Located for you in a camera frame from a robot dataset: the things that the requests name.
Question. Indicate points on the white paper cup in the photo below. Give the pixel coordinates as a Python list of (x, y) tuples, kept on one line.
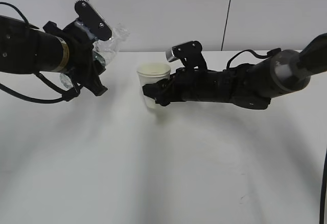
[(149, 73)]

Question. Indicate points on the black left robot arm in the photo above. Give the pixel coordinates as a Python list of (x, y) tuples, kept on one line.
[(27, 50)]

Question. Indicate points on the clear water bottle green label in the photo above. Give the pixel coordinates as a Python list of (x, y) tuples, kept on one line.
[(101, 51)]

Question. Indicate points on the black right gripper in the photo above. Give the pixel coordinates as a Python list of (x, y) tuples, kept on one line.
[(197, 86)]

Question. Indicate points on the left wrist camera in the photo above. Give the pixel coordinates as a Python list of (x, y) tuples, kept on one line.
[(79, 24)]

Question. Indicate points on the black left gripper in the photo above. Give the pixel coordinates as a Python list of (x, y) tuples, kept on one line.
[(88, 74)]

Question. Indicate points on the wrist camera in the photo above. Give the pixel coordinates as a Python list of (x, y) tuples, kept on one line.
[(79, 24), (189, 53)]

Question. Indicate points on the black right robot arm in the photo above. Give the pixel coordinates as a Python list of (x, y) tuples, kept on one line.
[(249, 86)]

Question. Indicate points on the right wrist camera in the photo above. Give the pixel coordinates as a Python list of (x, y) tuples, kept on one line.
[(189, 53)]

